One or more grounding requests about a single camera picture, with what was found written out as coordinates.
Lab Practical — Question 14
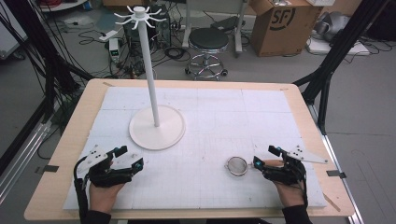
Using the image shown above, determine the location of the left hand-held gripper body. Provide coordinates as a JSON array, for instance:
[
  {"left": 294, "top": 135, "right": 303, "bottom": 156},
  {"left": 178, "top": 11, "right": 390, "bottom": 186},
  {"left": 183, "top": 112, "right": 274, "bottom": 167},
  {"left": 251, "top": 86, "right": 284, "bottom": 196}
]
[{"left": 76, "top": 144, "right": 138, "bottom": 189}]

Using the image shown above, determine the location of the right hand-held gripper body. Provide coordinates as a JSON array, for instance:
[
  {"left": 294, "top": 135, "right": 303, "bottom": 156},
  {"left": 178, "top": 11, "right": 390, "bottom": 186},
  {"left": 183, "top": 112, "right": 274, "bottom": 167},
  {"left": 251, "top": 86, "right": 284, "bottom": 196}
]
[{"left": 262, "top": 145, "right": 329, "bottom": 187}]

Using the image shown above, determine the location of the small metal mesh strainer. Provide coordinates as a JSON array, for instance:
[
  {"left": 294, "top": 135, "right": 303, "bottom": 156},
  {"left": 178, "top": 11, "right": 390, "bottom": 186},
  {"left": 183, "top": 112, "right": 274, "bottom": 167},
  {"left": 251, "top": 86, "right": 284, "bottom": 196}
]
[{"left": 224, "top": 156, "right": 285, "bottom": 177}]

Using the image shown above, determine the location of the person's left hand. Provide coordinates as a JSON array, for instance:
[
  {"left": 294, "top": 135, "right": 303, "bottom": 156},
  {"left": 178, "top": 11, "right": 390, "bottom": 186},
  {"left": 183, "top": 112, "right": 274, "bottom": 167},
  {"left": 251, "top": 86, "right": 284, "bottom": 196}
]
[{"left": 89, "top": 182, "right": 126, "bottom": 216}]

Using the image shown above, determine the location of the person's right hand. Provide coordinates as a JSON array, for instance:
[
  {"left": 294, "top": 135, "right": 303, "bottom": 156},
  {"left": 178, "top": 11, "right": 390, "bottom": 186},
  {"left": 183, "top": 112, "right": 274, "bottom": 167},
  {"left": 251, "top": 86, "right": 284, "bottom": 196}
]
[{"left": 272, "top": 180, "right": 305, "bottom": 209}]

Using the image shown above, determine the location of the white hook stand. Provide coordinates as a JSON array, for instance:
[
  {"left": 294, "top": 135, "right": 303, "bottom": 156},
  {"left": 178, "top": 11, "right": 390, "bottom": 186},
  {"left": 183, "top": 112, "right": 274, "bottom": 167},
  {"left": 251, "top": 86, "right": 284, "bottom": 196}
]
[{"left": 113, "top": 5, "right": 187, "bottom": 151}]

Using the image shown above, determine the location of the black tape strip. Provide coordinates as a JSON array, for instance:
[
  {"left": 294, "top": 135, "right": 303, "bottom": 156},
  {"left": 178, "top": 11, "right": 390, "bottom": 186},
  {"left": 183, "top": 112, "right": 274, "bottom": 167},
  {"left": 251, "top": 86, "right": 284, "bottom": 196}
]
[
  {"left": 325, "top": 169, "right": 347, "bottom": 179},
  {"left": 34, "top": 164, "right": 60, "bottom": 175}
]

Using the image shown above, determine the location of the white grid mat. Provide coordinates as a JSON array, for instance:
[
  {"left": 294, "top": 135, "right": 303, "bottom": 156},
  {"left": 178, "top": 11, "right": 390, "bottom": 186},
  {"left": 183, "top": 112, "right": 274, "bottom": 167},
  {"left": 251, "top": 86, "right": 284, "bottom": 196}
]
[{"left": 63, "top": 86, "right": 329, "bottom": 211}]

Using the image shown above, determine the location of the black metal stand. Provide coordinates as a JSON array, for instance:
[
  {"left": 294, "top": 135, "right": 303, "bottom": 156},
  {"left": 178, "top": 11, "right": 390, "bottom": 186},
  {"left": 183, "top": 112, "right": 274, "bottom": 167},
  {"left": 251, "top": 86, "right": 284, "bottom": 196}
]
[
  {"left": 0, "top": 0, "right": 95, "bottom": 125},
  {"left": 292, "top": 0, "right": 391, "bottom": 136}
]

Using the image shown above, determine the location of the small device with green display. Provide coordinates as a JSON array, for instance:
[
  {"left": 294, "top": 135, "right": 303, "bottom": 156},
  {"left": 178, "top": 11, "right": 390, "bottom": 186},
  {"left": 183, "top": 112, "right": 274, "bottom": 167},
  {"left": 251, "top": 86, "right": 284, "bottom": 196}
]
[{"left": 108, "top": 37, "right": 121, "bottom": 63}]

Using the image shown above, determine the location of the white power strip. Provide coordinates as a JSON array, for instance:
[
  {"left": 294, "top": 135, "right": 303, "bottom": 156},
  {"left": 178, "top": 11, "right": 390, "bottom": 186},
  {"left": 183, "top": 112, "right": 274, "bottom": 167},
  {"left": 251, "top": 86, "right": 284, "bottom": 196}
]
[{"left": 98, "top": 29, "right": 119, "bottom": 43}]

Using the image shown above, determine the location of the white flat board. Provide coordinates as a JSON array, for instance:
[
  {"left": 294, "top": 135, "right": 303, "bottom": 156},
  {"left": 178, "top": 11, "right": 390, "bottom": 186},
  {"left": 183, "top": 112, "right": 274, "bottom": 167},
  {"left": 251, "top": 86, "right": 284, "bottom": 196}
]
[{"left": 305, "top": 36, "right": 372, "bottom": 57}]

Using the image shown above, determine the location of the brown cardboard box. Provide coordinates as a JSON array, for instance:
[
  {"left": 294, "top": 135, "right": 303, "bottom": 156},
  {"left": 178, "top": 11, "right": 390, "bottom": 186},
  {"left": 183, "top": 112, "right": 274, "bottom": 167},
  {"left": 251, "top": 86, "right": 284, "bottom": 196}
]
[{"left": 247, "top": 0, "right": 324, "bottom": 58}]

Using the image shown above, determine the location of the black round stool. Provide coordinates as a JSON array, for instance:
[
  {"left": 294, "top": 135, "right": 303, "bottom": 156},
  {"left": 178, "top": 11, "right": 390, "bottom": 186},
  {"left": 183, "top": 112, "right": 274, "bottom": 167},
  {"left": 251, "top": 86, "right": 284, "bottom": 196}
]
[{"left": 184, "top": 27, "right": 230, "bottom": 82}]

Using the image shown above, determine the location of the black computer tower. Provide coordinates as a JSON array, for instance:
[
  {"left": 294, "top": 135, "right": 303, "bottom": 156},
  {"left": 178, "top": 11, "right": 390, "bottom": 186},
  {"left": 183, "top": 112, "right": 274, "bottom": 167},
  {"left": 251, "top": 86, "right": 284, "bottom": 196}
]
[{"left": 122, "top": 4, "right": 173, "bottom": 49}]

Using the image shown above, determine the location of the grey bag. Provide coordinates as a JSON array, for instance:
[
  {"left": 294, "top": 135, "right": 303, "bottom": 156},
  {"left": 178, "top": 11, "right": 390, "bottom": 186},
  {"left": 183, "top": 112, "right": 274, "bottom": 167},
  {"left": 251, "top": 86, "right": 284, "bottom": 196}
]
[{"left": 314, "top": 11, "right": 352, "bottom": 42}]

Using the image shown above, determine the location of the white round tabletop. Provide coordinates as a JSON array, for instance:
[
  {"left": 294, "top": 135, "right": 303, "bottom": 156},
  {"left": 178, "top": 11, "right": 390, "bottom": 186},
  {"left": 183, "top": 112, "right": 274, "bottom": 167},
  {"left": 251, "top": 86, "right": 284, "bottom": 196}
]
[{"left": 38, "top": 0, "right": 89, "bottom": 13}]

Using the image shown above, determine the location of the black strap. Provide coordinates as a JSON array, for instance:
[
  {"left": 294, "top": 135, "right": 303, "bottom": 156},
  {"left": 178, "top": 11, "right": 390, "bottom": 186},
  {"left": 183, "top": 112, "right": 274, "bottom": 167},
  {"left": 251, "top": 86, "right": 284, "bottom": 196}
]
[{"left": 73, "top": 156, "right": 91, "bottom": 224}]

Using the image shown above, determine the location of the aluminium rail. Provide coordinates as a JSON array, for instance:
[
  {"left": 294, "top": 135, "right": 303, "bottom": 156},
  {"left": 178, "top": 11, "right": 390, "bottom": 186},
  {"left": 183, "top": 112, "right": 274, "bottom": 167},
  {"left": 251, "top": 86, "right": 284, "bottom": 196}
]
[
  {"left": 0, "top": 120, "right": 53, "bottom": 204},
  {"left": 307, "top": 104, "right": 364, "bottom": 224}
]

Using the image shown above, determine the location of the coiled black cable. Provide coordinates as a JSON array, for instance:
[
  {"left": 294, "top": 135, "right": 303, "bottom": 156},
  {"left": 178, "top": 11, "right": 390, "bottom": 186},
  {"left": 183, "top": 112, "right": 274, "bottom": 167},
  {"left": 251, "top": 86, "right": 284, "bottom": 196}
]
[{"left": 163, "top": 46, "right": 191, "bottom": 63}]

